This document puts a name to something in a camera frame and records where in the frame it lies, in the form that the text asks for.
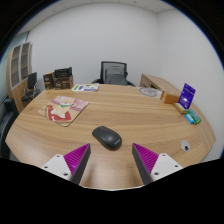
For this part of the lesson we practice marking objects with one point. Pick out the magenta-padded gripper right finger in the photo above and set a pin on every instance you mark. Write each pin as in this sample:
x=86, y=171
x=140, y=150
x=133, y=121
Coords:
x=163, y=165

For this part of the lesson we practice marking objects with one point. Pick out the black leather sofa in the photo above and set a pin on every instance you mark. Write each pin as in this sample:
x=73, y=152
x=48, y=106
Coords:
x=6, y=126

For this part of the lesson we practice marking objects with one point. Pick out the wide brown cardboard box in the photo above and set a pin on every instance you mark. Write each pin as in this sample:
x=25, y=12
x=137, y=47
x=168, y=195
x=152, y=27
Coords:
x=64, y=82

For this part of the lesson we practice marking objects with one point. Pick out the black mesh office chair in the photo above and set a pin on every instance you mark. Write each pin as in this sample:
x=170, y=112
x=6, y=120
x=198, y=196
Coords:
x=113, y=64

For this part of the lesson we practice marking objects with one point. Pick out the black cardboard box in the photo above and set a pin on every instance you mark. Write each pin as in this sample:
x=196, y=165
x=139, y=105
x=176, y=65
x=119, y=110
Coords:
x=63, y=72

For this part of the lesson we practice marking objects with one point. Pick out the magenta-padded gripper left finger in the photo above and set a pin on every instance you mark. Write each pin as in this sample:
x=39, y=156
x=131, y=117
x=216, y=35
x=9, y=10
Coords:
x=59, y=165

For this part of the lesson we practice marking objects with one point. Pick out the purple upright card package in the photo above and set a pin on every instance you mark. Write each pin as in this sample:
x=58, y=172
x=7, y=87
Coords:
x=186, y=96

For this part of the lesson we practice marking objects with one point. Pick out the small green box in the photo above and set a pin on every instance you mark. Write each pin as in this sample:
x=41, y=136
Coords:
x=195, y=116

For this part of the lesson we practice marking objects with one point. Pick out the black computer mouse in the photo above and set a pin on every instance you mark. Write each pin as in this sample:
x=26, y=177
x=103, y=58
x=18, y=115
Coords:
x=106, y=136

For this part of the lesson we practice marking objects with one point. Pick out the round grey patterned disc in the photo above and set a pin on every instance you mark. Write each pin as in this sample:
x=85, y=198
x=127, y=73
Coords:
x=149, y=92

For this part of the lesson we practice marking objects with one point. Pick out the small black chair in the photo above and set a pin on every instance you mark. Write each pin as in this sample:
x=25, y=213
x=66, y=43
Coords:
x=32, y=80

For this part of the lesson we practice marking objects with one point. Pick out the small blue box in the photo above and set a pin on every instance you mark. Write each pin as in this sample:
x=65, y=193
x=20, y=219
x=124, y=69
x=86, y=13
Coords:
x=189, y=118

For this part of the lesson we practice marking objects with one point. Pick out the white printed paper sheet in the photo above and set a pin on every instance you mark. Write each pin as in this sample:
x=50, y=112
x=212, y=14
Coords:
x=85, y=87

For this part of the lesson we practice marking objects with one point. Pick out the wooden shelf cabinet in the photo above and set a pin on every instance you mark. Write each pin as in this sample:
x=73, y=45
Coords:
x=16, y=86

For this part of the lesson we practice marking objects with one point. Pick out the grey backpack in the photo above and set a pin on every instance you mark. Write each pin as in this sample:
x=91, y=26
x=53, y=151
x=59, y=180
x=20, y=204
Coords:
x=116, y=76

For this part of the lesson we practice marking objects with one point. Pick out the cartoon print mouse pad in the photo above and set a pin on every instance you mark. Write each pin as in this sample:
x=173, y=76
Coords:
x=63, y=110

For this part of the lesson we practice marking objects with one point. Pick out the tall brown cardboard box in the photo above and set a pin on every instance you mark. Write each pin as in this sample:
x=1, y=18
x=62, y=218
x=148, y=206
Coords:
x=48, y=81

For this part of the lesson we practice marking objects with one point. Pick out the wooden side desk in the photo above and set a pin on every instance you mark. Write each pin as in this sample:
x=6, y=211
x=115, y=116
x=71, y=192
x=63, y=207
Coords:
x=156, y=80

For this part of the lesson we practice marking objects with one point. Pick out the orange brown box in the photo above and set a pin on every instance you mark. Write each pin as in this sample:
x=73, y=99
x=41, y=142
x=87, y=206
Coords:
x=170, y=98

